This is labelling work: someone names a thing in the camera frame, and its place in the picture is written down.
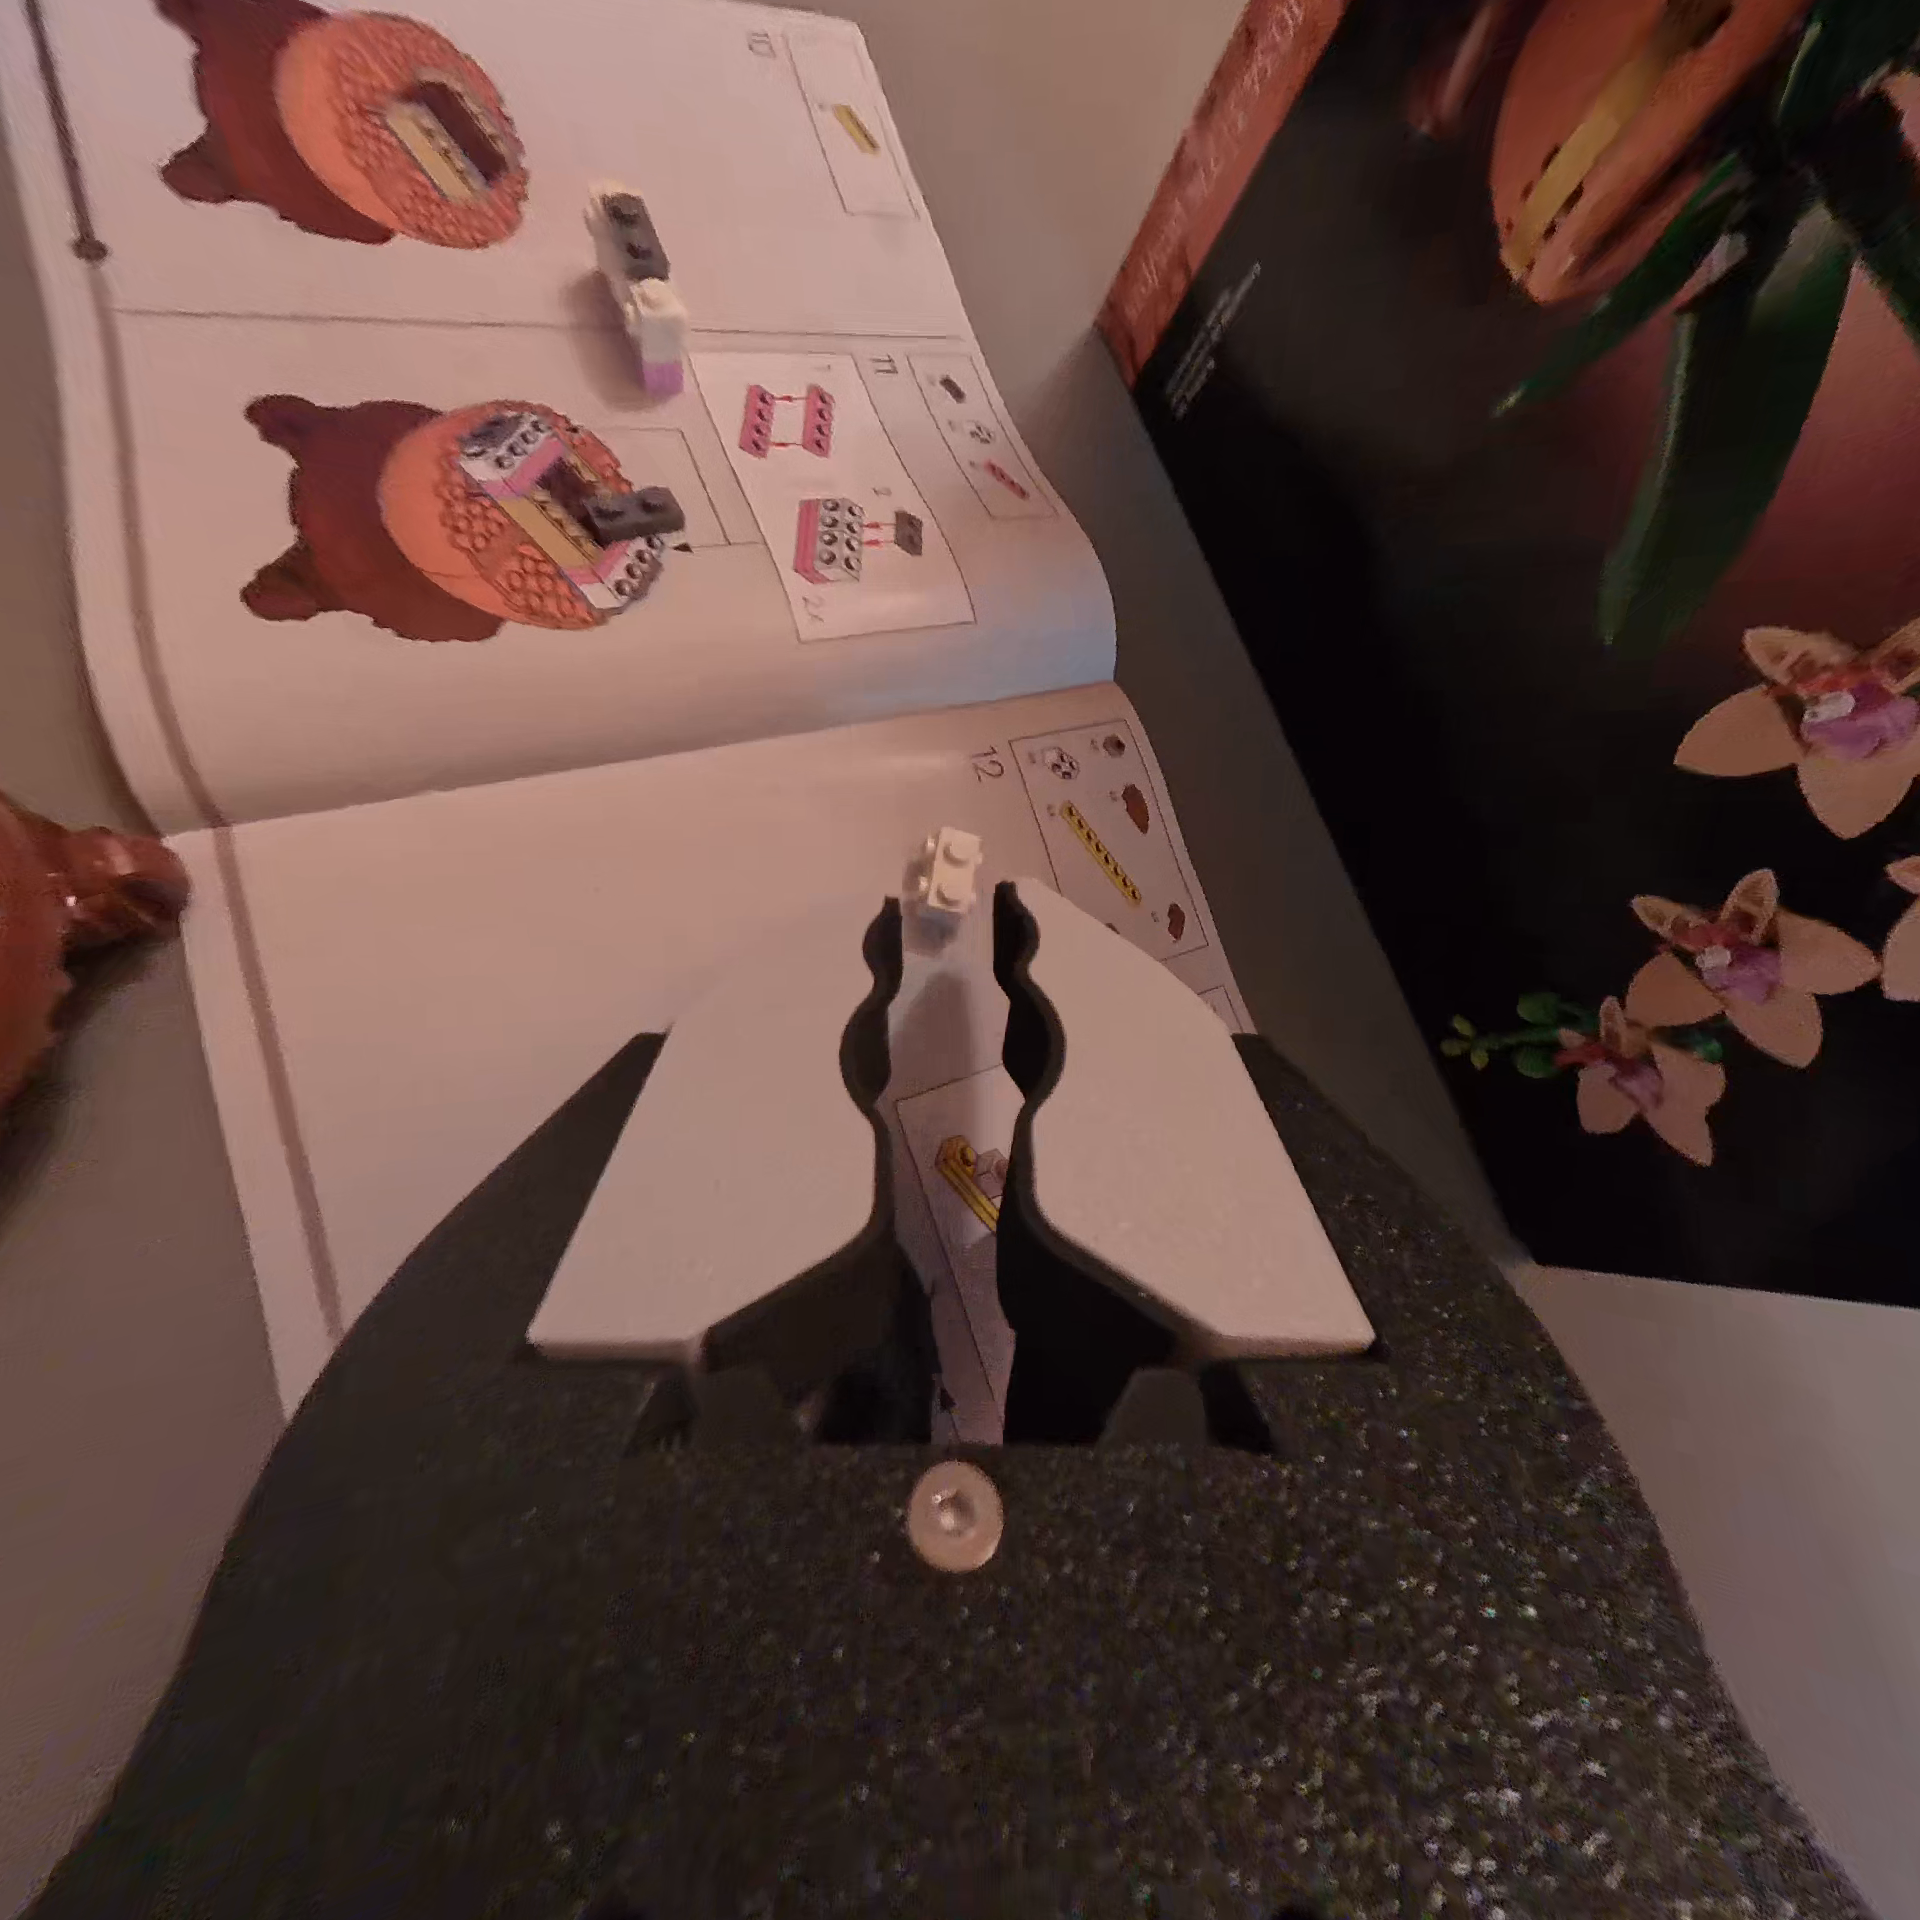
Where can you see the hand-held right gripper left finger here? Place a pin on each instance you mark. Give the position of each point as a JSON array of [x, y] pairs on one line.
[[707, 1200]]

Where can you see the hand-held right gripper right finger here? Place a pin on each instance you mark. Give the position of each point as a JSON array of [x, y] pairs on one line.
[[1200, 1200]]

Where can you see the grey desk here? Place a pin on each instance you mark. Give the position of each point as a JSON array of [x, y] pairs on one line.
[[1680, 1562]]

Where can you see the open building instruction booklet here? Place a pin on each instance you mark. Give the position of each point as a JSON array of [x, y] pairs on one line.
[[539, 902]]

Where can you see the dark building set box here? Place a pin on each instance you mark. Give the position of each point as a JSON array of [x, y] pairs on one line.
[[1441, 662]]

